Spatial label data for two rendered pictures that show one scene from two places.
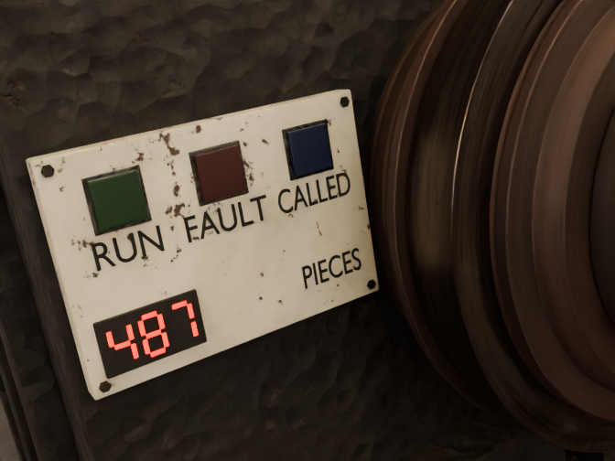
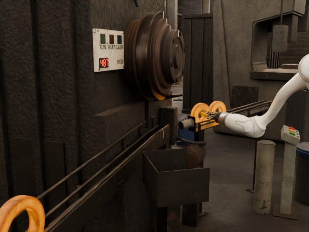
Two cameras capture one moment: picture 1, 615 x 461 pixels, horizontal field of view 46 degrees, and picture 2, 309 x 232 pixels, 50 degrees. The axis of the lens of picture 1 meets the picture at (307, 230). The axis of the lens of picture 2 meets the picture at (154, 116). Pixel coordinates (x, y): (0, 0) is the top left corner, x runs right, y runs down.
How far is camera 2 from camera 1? 1.21 m
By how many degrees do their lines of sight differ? 40
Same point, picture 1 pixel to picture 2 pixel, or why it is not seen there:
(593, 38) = (160, 29)
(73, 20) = (98, 8)
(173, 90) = (105, 24)
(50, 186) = (97, 33)
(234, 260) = (111, 55)
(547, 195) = (157, 49)
